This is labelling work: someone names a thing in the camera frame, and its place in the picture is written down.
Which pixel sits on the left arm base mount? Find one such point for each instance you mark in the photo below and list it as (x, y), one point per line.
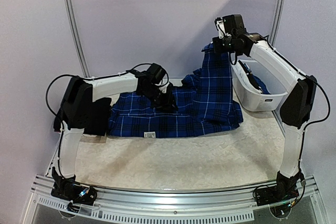
(71, 190)

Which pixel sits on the black t-shirt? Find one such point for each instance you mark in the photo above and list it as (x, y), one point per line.
(93, 117)

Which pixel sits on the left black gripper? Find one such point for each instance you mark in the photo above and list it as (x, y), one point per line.
(168, 104)

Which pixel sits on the blue plaid shirt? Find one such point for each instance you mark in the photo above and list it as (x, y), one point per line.
(205, 105)

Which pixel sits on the wall metal profile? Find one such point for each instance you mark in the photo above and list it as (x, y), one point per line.
(76, 38)
(276, 21)

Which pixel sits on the right wall metal profile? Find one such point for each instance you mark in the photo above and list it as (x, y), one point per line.
(276, 21)

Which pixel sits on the perforated metal front panel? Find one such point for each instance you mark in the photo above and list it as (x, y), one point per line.
(48, 210)

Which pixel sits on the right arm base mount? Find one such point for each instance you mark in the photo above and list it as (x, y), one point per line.
(267, 195)

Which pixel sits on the left wall metal profile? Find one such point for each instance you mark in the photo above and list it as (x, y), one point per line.
(76, 38)

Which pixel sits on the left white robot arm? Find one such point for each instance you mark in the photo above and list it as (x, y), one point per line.
(77, 107)

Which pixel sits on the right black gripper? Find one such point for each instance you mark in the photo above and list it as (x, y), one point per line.
(218, 43)

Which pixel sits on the black garment in basket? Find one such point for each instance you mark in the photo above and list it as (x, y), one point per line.
(250, 80)

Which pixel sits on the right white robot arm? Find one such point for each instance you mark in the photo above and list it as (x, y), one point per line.
(291, 92)

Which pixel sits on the aluminium front rail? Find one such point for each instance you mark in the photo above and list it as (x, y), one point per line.
(177, 199)

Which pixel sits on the white laundry basket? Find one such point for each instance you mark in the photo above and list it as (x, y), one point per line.
(255, 102)

